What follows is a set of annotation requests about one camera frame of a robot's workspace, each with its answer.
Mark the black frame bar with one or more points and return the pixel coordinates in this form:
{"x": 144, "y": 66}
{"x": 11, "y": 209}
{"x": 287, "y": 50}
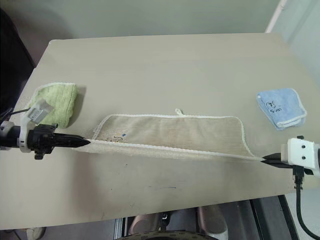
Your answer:
{"x": 288, "y": 217}
{"x": 261, "y": 217}

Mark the metal rail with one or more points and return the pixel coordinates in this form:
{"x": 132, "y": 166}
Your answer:
{"x": 121, "y": 228}

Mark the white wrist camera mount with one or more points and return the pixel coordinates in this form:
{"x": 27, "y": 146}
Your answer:
{"x": 37, "y": 112}
{"x": 300, "y": 152}

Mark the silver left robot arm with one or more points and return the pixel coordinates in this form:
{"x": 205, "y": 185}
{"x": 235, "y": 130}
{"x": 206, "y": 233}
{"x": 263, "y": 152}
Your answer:
{"x": 13, "y": 136}

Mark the beige towel with white trim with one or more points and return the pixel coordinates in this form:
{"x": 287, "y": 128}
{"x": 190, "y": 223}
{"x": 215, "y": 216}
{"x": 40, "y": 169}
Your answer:
{"x": 175, "y": 132}

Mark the folded blue towel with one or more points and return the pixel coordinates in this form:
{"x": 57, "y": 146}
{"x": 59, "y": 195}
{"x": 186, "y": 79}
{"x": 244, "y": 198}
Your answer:
{"x": 280, "y": 107}

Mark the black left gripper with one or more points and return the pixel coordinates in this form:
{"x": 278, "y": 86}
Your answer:
{"x": 40, "y": 140}

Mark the folded green towel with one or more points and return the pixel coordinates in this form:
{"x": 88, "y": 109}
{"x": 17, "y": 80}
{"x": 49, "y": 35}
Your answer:
{"x": 60, "y": 102}

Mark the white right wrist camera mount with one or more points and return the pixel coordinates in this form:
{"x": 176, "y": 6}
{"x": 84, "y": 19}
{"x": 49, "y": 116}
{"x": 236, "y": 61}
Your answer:
{"x": 300, "y": 152}

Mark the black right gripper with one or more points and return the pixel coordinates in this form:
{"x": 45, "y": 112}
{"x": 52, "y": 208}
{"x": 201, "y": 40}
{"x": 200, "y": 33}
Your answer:
{"x": 300, "y": 171}

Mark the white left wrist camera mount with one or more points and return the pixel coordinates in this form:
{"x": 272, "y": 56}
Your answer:
{"x": 37, "y": 112}

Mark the white pipe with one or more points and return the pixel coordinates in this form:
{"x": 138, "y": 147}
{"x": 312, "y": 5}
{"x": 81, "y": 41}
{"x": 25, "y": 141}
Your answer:
{"x": 273, "y": 17}

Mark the white shoe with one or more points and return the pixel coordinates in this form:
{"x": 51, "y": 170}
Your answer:
{"x": 36, "y": 233}

